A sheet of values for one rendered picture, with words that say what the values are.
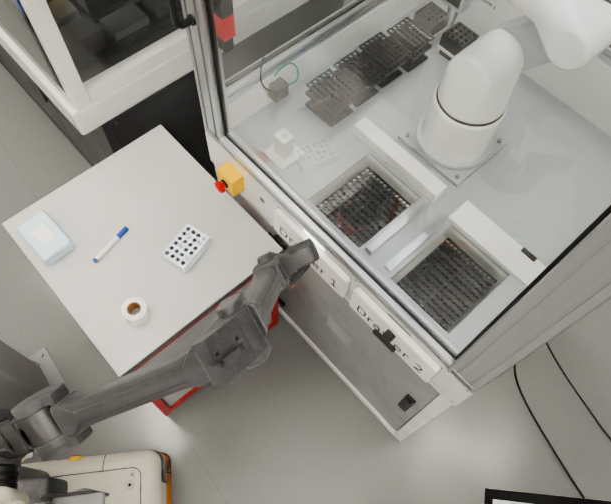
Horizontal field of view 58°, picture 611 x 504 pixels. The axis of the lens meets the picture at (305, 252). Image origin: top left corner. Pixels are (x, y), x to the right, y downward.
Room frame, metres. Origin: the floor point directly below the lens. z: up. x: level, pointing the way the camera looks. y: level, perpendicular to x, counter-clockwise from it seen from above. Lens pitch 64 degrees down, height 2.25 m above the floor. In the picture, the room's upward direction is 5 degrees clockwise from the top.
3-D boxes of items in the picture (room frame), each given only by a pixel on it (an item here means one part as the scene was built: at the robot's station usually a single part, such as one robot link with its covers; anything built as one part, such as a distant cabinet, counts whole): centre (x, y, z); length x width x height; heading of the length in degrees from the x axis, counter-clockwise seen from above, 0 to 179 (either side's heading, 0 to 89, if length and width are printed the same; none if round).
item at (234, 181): (0.90, 0.24, 0.88); 0.07 x 0.05 x 0.07; 47
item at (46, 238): (0.70, 0.76, 0.78); 0.15 x 0.10 x 0.04; 49
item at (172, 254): (0.71, 0.35, 0.78); 0.12 x 0.08 x 0.04; 151
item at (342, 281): (0.68, -0.01, 0.87); 0.29 x 0.02 x 0.11; 47
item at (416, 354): (0.47, -0.24, 0.87); 0.29 x 0.02 x 0.11; 47
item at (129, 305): (0.50, 0.45, 0.78); 0.07 x 0.07 x 0.04
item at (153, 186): (0.75, 0.49, 0.38); 0.62 x 0.58 x 0.76; 47
